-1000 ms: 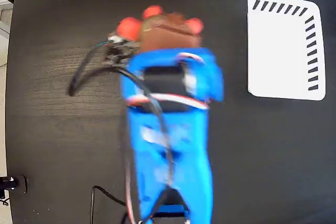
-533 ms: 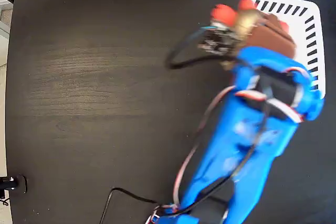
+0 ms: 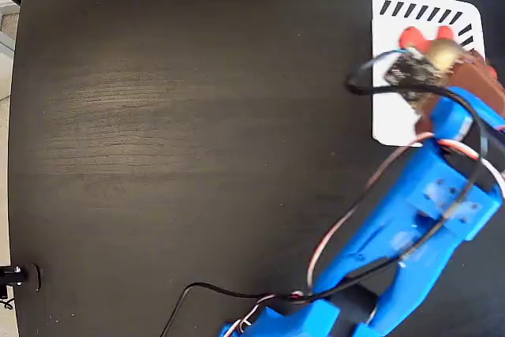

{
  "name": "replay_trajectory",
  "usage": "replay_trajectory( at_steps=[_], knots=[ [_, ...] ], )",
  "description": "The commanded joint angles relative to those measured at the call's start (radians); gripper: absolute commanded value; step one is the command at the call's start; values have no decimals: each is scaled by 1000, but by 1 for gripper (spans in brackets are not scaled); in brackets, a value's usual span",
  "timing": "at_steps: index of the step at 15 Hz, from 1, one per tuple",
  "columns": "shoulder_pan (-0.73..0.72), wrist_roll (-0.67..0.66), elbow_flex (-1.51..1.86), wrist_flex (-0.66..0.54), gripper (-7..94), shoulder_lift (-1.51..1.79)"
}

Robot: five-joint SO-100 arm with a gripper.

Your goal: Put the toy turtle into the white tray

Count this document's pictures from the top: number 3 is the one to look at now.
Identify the red turtle toy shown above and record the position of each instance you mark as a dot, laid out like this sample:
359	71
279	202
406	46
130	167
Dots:
440	51

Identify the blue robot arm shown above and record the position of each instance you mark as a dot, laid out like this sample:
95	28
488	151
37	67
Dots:
414	214

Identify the white tray with black stripes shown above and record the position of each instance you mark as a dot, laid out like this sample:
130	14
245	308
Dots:
388	120

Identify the black table clamp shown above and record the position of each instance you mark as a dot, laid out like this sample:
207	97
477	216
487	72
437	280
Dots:
19	275

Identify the bare camera circuit board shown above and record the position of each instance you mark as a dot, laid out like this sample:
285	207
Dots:
414	74

